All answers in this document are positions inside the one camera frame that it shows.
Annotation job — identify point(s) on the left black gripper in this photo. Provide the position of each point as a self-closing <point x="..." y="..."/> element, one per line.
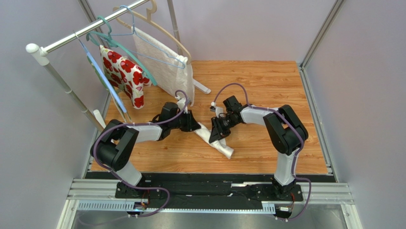
<point x="191" y="123"/>

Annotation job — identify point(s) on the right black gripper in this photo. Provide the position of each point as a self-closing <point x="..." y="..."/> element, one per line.
<point x="220" y="125"/>

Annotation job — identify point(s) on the white cloth napkin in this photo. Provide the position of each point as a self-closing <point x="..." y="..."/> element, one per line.
<point x="219" y="145"/>

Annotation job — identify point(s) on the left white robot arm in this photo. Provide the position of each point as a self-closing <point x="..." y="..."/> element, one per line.
<point x="114" y="146"/>

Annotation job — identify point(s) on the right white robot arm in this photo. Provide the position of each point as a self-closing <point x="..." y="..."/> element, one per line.
<point x="286" y="131"/>

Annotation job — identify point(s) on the white hanging towel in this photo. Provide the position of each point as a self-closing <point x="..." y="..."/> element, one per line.
<point x="172" y="79"/>

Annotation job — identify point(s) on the green patterned cloth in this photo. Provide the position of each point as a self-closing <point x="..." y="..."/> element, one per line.
<point x="124" y="116"/>

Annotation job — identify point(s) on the red floral cloth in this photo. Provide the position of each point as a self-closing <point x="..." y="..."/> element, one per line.
<point x="124" y="74"/>

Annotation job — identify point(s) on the blue plastic hanger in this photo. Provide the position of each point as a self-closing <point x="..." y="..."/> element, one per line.
<point x="103" y="79"/>

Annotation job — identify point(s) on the teal plastic hanger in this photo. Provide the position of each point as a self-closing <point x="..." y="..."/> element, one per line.
<point x="113" y="43"/>

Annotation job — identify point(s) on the beige wooden hanger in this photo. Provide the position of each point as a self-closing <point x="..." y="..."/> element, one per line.
<point x="148" y="47"/>

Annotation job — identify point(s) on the white slotted cable duct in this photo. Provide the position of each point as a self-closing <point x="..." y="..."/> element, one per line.
<point x="132" y="206"/>

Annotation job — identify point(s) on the light blue wire hanger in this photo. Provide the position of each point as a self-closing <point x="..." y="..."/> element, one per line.
<point x="147" y="19"/>

